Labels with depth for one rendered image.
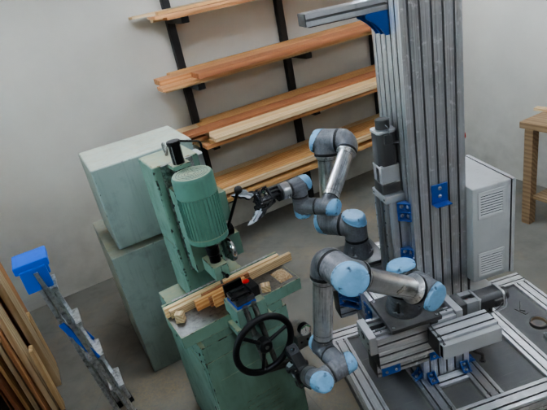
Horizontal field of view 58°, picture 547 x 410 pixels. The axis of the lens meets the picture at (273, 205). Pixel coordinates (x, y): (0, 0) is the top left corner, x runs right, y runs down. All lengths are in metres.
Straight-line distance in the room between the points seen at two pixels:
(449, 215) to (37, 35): 3.14
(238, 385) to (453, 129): 1.47
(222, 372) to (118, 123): 2.54
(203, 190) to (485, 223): 1.21
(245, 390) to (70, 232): 2.48
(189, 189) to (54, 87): 2.36
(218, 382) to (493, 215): 1.41
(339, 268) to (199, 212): 0.68
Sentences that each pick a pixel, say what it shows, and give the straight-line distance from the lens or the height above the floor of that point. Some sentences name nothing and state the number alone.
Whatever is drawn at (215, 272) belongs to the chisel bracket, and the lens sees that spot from 2.21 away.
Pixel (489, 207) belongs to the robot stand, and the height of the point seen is 1.13.
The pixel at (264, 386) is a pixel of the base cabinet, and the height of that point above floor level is 0.42.
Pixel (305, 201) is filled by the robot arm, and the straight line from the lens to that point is 2.19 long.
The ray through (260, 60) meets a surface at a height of 1.56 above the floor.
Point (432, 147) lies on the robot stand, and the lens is 2.08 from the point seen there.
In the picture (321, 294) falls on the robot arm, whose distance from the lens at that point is 1.84.
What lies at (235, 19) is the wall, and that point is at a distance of 4.55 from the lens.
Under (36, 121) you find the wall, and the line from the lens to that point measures 4.21.
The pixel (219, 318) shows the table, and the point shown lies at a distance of 2.19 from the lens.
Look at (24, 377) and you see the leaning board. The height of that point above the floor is 0.37.
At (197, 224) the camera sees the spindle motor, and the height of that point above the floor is 1.31.
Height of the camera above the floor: 2.19
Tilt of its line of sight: 25 degrees down
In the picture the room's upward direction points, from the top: 12 degrees counter-clockwise
